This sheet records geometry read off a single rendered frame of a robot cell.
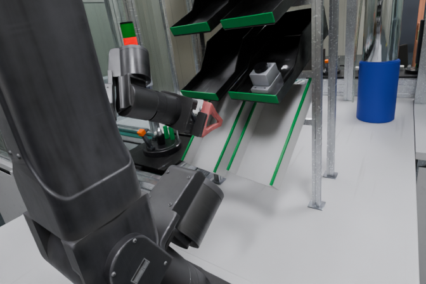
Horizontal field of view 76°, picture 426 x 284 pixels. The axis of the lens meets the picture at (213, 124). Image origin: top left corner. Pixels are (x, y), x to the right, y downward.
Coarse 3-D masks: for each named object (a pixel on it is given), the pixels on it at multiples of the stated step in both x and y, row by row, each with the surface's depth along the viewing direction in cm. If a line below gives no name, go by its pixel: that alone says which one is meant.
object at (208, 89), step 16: (224, 32) 81; (240, 32) 83; (256, 32) 72; (208, 48) 78; (224, 48) 82; (240, 48) 68; (208, 64) 78; (224, 64) 78; (240, 64) 69; (192, 80) 75; (208, 80) 75; (224, 80) 71; (192, 96) 71; (208, 96) 67
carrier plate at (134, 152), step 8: (176, 136) 107; (184, 136) 106; (144, 144) 104; (184, 144) 99; (136, 152) 98; (176, 152) 93; (136, 160) 91; (144, 160) 90; (152, 160) 89; (160, 160) 89; (168, 160) 88; (176, 160) 87; (144, 168) 87; (152, 168) 85; (160, 168) 84
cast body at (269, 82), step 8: (256, 64) 58; (264, 64) 57; (272, 64) 57; (256, 72) 57; (264, 72) 56; (272, 72) 57; (256, 80) 58; (264, 80) 57; (272, 80) 57; (280, 80) 60; (256, 88) 59; (264, 88) 58; (272, 88) 58
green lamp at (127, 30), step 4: (124, 24) 100; (128, 24) 101; (132, 24) 102; (120, 28) 102; (124, 28) 101; (128, 28) 101; (132, 28) 102; (124, 32) 102; (128, 32) 102; (132, 32) 102; (124, 36) 102; (128, 36) 102; (132, 36) 103
